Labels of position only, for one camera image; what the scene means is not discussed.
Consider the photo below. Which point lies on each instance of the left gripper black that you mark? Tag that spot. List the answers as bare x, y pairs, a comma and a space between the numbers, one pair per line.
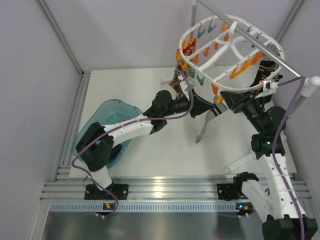
199, 105

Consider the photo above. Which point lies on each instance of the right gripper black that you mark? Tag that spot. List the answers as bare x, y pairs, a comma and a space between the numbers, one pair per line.
237, 101

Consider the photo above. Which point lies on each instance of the grey striped sock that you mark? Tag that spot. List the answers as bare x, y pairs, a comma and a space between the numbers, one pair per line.
211, 114

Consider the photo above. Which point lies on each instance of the orange clothes peg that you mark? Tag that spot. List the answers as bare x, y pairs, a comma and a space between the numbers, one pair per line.
218, 99

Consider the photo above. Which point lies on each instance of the white oval clip hanger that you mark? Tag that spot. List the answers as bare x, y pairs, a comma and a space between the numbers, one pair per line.
243, 80

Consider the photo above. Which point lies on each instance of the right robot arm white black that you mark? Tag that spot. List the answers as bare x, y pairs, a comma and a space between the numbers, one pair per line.
279, 210

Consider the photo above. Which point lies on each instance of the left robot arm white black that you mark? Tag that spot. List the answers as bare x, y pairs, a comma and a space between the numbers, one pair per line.
97, 144

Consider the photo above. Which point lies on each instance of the brown checkered sock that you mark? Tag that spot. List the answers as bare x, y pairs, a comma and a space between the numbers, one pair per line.
175, 83

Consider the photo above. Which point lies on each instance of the black striped sock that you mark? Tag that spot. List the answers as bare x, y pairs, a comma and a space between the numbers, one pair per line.
264, 70

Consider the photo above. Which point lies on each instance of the metal drying rack stand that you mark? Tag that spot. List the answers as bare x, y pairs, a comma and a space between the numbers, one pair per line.
247, 42

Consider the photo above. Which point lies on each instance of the teal plastic basket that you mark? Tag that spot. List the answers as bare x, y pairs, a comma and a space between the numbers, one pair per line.
110, 112

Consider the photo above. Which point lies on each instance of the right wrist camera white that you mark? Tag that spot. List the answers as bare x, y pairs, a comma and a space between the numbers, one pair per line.
270, 86

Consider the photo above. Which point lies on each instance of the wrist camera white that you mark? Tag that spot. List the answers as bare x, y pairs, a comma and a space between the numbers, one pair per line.
186, 86
270, 86

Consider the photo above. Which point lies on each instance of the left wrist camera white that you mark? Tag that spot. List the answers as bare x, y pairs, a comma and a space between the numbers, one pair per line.
186, 86

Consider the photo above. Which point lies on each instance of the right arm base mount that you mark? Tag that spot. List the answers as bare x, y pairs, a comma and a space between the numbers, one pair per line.
228, 192

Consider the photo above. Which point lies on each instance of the aluminium rail frame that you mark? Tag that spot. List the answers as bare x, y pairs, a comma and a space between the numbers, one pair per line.
168, 165

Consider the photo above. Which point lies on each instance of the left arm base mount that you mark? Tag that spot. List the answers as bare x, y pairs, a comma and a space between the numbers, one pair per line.
120, 191

